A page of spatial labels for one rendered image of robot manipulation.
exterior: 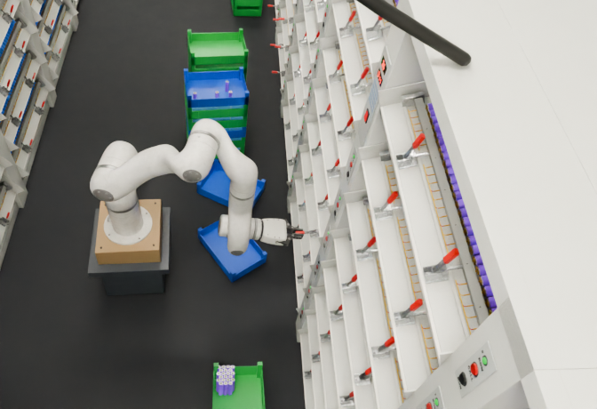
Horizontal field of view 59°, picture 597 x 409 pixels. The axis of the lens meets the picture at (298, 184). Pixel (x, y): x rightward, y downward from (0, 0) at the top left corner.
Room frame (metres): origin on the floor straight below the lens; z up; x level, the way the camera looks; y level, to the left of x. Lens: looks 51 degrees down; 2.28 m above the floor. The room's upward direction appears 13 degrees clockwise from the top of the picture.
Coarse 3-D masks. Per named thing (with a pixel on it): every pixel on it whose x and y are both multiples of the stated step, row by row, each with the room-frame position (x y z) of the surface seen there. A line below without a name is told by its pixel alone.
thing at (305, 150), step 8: (304, 144) 1.63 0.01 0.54; (304, 152) 1.63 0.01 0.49; (304, 160) 1.58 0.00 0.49; (304, 168) 1.54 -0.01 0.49; (304, 176) 1.49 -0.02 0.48; (312, 176) 1.49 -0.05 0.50; (304, 184) 1.45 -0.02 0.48; (312, 192) 1.41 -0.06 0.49; (312, 200) 1.37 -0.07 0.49; (312, 208) 1.33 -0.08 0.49; (312, 216) 1.29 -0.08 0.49; (312, 224) 1.25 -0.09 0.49; (312, 240) 1.18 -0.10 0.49; (312, 248) 1.14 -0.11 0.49; (312, 256) 1.10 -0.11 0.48; (312, 264) 1.04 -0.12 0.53
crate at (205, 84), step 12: (192, 72) 2.03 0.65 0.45; (204, 72) 2.05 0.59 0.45; (216, 72) 2.07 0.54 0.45; (228, 72) 2.10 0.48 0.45; (240, 72) 2.10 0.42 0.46; (192, 84) 1.99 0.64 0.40; (204, 84) 2.01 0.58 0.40; (216, 84) 2.03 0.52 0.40; (240, 84) 2.07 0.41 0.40; (192, 96) 1.91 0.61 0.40; (204, 96) 1.93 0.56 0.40; (240, 96) 1.99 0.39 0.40
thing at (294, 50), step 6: (294, 48) 2.31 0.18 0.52; (294, 54) 2.30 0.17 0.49; (294, 60) 2.25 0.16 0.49; (294, 66) 2.21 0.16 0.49; (294, 72) 2.14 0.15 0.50; (300, 72) 2.13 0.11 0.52; (294, 78) 2.12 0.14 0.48; (300, 78) 2.11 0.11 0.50; (294, 84) 2.07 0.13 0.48; (300, 84) 2.07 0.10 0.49; (300, 90) 2.03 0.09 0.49; (300, 96) 1.99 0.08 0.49; (300, 102) 1.94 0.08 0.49; (300, 108) 1.88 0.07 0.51; (300, 114) 1.87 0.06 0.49; (300, 120) 1.83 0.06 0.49; (300, 126) 1.79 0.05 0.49
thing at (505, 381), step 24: (504, 312) 0.35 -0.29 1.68; (480, 336) 0.35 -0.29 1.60; (504, 336) 0.32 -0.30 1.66; (456, 360) 0.35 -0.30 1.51; (504, 360) 0.30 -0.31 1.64; (528, 360) 0.28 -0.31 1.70; (432, 384) 0.35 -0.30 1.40; (456, 384) 0.32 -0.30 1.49; (480, 384) 0.30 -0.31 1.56; (504, 384) 0.28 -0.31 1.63; (408, 408) 0.34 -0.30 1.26; (456, 408) 0.29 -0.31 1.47; (480, 408) 0.27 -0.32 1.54; (504, 408) 0.28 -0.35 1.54; (528, 408) 0.29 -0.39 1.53
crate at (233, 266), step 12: (204, 228) 1.39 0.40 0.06; (216, 228) 1.44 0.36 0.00; (204, 240) 1.32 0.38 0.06; (216, 240) 1.37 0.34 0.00; (252, 240) 1.38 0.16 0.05; (216, 252) 1.31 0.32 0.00; (228, 252) 1.32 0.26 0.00; (252, 252) 1.35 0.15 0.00; (264, 252) 1.32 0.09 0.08; (228, 264) 1.25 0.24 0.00; (240, 264) 1.27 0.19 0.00; (252, 264) 1.25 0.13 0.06; (228, 276) 1.18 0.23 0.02; (240, 276) 1.20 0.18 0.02
